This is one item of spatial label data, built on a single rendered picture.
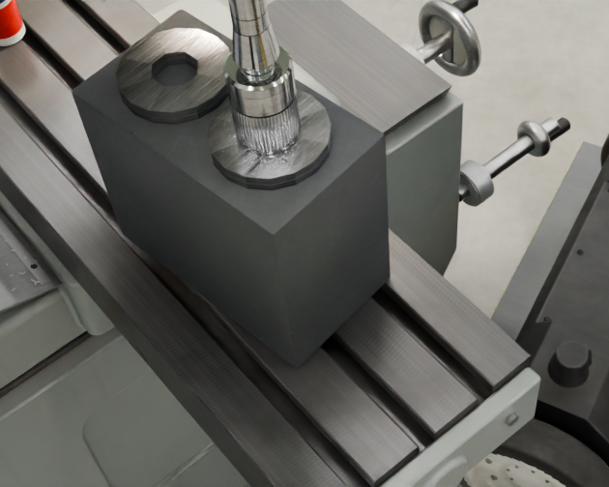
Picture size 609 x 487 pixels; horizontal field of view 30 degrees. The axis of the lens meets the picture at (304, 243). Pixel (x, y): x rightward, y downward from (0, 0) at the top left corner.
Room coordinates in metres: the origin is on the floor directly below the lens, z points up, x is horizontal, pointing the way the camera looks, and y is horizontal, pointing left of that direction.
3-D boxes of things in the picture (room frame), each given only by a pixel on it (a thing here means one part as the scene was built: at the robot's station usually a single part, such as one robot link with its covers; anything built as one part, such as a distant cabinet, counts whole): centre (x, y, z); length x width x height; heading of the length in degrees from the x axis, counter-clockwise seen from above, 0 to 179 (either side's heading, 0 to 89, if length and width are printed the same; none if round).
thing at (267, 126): (0.54, 0.01, 1.18); 0.05 x 0.05 x 0.06
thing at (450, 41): (1.10, -0.21, 0.65); 0.16 x 0.12 x 0.12; 122
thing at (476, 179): (1.00, -0.31, 0.53); 0.22 x 0.06 x 0.06; 122
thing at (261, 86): (0.54, 0.01, 1.21); 0.05 x 0.05 x 0.01
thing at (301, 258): (0.58, 0.05, 1.05); 0.22 x 0.12 x 0.20; 41
